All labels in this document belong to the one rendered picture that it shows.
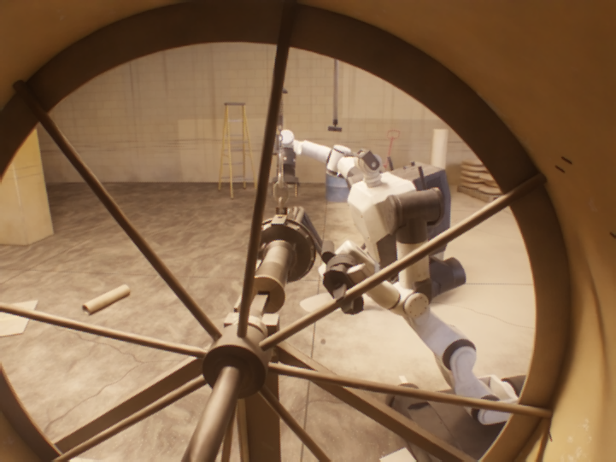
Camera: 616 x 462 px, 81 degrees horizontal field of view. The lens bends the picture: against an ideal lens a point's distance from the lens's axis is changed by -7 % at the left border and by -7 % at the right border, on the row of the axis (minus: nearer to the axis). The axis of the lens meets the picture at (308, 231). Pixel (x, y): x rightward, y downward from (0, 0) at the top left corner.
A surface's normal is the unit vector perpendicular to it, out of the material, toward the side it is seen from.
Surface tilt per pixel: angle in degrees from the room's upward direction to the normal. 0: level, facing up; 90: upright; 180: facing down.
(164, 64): 90
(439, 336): 90
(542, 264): 90
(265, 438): 90
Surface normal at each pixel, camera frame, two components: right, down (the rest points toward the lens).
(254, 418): -0.07, 0.28
